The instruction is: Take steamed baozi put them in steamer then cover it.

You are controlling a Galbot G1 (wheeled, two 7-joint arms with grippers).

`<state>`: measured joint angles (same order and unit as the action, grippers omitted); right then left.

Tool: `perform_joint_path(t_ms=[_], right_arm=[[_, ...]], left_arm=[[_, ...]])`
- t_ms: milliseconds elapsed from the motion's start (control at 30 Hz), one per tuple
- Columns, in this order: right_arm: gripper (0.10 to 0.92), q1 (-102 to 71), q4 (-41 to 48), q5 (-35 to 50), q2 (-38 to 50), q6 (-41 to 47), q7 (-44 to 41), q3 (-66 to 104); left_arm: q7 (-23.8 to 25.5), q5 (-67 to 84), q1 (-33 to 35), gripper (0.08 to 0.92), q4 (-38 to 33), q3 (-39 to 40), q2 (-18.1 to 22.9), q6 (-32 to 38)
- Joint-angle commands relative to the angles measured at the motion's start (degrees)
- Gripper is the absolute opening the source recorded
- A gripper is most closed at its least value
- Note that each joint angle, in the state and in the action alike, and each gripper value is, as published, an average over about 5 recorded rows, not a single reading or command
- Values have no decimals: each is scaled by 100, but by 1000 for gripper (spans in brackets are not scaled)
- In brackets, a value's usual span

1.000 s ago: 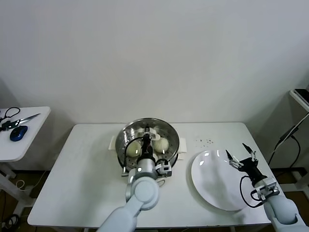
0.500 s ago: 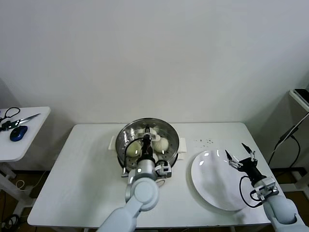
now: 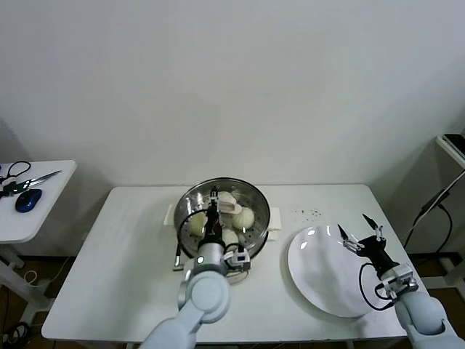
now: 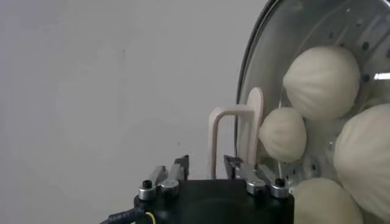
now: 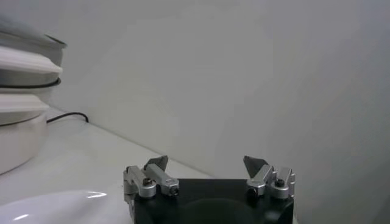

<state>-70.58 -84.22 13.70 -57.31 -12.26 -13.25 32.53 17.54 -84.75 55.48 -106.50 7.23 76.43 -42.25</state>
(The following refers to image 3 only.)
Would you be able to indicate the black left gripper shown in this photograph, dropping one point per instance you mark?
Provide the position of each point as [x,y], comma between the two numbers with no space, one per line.
[213,229]

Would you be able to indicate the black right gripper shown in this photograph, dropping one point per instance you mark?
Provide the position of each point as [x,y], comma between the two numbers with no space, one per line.
[378,251]

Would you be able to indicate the white steamed baozi bun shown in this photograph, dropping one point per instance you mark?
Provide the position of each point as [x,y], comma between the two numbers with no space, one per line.
[243,219]
[229,236]
[228,196]
[196,222]

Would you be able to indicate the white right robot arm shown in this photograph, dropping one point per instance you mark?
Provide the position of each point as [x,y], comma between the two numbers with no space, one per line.
[421,316]

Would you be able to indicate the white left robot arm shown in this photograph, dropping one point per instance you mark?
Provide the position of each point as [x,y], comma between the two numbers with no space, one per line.
[203,294]

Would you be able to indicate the perforated steel steamer basket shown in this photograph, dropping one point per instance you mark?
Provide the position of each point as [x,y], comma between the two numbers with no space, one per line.
[258,243]

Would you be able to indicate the steel steamer pot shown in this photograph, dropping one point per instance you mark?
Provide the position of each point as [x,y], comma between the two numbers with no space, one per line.
[278,221]

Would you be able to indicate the white round plate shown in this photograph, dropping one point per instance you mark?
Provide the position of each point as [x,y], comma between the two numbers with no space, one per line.
[316,269]

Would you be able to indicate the white side table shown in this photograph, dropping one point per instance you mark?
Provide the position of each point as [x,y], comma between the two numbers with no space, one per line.
[47,211]

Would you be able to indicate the blue computer mouse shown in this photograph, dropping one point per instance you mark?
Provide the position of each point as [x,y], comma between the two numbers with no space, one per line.
[27,200]

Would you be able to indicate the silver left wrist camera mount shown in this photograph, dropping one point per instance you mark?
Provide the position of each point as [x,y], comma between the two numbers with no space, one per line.
[238,259]

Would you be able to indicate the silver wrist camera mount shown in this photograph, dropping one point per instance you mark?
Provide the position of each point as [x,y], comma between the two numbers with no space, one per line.
[401,276]
[238,259]

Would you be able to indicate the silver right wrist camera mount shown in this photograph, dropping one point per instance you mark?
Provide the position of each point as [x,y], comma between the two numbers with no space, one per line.
[401,276]

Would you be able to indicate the white shelf frame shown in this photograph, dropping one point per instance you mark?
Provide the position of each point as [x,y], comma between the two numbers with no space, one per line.
[448,147]

